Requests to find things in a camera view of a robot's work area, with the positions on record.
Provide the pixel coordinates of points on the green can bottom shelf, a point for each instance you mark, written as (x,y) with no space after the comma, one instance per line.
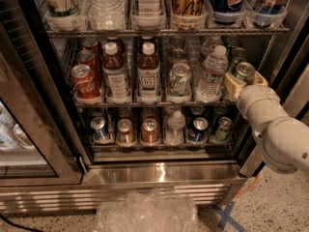
(223,129)

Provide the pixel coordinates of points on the top wire shelf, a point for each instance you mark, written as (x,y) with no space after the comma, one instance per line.
(171,32)

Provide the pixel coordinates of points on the blue can bottom left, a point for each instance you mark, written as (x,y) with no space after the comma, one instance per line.
(100,128)

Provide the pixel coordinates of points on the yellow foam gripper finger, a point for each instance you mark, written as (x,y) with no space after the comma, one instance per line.
(233,86)
(259,79)

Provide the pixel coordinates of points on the clear water bottle top shelf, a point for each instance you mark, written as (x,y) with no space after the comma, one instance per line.
(107,15)

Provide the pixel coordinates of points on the gold can bottom shelf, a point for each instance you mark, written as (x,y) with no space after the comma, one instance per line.
(125,132)

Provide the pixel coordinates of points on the blue pepsi can bottom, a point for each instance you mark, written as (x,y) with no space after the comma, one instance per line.
(198,129)

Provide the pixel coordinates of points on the white green soda can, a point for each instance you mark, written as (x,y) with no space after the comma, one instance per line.
(179,78)

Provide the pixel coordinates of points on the blue pepsi bottle top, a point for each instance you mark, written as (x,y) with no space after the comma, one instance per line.
(226,12)

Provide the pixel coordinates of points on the clear water bottle bottom shelf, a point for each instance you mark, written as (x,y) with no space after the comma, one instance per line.
(174,130)

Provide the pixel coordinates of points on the brown tea bottle left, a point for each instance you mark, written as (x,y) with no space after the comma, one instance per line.
(115,72)

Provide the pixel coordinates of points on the brown tea bottle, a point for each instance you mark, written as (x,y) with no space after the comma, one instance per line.
(148,72)
(115,72)

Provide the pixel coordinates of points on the glass fridge door left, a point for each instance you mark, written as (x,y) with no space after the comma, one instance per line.
(49,161)

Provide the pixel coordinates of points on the bottom wire shelf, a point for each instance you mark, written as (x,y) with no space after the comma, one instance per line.
(139,146)

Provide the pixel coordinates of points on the red cola can middle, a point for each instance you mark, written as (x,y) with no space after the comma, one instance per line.
(88,57)

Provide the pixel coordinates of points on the clear water bottle middle shelf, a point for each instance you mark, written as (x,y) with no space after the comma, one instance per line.
(214,68)

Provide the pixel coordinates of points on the red cola can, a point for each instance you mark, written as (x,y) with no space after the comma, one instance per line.
(92,44)
(84,82)
(88,57)

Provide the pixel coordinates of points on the silver can behind soda can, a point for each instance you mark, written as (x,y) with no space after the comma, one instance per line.
(177,56)

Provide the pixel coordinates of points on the blue tape cross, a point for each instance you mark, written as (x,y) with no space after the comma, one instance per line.
(226,218)

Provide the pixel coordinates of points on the middle wire shelf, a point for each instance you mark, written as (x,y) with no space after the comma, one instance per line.
(156,104)

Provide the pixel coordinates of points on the red cola can back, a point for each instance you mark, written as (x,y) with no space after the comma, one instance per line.
(92,44)

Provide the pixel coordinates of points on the red cola can front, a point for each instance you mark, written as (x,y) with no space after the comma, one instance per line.
(84,82)

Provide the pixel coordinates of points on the stainless steel fridge body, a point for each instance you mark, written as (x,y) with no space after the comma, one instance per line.
(211,175)

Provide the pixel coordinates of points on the red can bottom shelf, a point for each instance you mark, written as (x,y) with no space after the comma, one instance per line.
(149,131)

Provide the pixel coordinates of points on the clear water bottle shelf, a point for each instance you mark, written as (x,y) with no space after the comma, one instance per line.
(214,68)
(174,130)
(107,15)

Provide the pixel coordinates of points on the clear plastic bag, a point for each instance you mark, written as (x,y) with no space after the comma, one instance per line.
(151,212)

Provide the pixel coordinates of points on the brown tea bottle right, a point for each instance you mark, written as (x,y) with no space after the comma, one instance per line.
(148,72)

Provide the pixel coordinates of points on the wire shelf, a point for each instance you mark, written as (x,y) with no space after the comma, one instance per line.
(171,32)
(139,146)
(156,104)

